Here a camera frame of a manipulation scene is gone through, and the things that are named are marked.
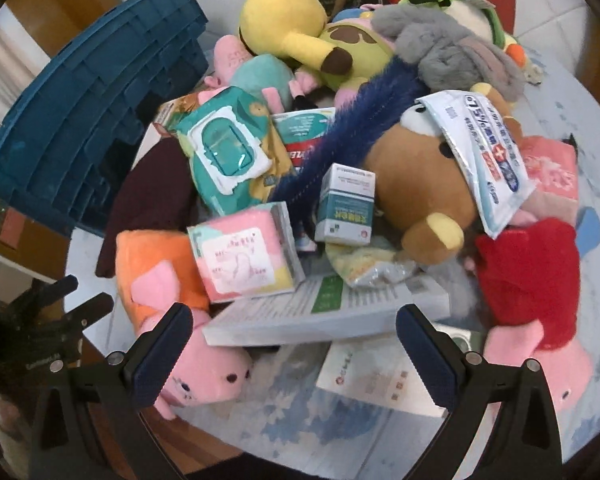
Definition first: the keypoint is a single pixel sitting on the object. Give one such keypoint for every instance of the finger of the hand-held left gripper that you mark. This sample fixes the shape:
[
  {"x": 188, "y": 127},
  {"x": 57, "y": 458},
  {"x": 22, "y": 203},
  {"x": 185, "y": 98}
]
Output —
[
  {"x": 87, "y": 312},
  {"x": 45, "y": 297}
]

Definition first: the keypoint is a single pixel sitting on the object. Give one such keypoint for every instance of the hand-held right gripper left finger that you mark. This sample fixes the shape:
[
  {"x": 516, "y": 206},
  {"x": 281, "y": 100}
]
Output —
[{"x": 165, "y": 360}]

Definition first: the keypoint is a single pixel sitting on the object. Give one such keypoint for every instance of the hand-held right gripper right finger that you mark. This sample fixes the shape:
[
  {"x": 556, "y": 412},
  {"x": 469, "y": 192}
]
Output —
[{"x": 425, "y": 355}]

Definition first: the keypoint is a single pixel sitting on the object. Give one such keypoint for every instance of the blue plastic crate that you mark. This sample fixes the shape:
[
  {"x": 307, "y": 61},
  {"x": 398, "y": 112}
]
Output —
[{"x": 80, "y": 110}]

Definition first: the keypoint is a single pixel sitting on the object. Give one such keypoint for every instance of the white booklet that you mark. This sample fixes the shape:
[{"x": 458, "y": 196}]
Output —
[{"x": 375, "y": 375}]

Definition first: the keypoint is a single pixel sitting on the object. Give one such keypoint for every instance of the orange dress pig plush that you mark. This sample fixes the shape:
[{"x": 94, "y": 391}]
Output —
[{"x": 150, "y": 270}]

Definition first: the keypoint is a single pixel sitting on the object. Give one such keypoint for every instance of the crinkly yellow packet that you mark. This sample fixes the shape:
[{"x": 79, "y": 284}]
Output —
[{"x": 360, "y": 262}]

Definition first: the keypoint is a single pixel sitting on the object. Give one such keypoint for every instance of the pastel tissue pack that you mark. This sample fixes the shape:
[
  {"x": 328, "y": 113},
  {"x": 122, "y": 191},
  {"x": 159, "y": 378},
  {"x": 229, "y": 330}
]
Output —
[{"x": 240, "y": 255}]

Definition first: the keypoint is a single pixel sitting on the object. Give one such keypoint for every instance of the red dress pig plush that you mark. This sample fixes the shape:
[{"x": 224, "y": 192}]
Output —
[{"x": 530, "y": 280}]

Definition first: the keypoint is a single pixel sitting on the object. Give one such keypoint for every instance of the long white flat box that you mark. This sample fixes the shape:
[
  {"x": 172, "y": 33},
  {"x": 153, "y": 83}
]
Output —
[{"x": 290, "y": 315}]

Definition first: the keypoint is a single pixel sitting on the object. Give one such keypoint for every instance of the dark maroon cloth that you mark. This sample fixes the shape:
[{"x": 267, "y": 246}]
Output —
[{"x": 150, "y": 195}]

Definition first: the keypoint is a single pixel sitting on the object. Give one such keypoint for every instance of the brown bear plush toy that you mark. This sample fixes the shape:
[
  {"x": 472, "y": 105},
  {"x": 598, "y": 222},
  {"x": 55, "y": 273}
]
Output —
[{"x": 420, "y": 190}]

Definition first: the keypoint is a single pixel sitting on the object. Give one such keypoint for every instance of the small white teal box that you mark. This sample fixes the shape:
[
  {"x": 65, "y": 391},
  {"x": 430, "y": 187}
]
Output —
[{"x": 342, "y": 210}]

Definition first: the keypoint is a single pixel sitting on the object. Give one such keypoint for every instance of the white blue wipes packet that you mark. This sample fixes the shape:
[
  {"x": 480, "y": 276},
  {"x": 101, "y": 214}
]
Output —
[{"x": 490, "y": 165}]

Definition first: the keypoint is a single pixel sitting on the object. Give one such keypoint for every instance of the green wet wipes pack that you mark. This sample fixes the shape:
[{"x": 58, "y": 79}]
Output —
[{"x": 220, "y": 150}]

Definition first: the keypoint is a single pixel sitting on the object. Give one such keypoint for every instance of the pink patterned tissue pack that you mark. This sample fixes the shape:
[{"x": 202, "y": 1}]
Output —
[{"x": 550, "y": 175}]

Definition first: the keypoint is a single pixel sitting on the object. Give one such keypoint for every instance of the dark blue fuzzy duster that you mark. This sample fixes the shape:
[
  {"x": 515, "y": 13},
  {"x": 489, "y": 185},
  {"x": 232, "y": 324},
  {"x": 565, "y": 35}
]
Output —
[{"x": 350, "y": 125}]

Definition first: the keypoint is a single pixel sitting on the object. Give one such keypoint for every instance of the white curtain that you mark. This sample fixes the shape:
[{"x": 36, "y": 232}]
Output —
[{"x": 15, "y": 45}]

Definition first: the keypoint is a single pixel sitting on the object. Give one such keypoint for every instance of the white packet with red label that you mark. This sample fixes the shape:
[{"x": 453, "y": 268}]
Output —
[{"x": 300, "y": 130}]

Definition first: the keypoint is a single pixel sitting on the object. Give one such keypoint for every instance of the teal and pink plush toy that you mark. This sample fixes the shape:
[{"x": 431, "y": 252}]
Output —
[{"x": 260, "y": 72}]

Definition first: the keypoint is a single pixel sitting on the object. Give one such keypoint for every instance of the fluffy pale grey plush toy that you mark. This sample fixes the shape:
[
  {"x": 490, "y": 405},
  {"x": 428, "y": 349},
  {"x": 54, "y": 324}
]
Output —
[{"x": 440, "y": 45}]

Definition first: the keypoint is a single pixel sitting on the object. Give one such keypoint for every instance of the small blue plush toy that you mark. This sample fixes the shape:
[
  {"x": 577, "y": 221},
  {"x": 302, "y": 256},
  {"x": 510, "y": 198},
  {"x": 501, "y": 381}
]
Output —
[{"x": 350, "y": 12}]

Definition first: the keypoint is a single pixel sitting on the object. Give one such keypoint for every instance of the yellow plush toy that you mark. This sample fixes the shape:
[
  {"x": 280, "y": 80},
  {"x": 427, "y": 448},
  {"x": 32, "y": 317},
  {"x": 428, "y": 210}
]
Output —
[{"x": 285, "y": 15}]

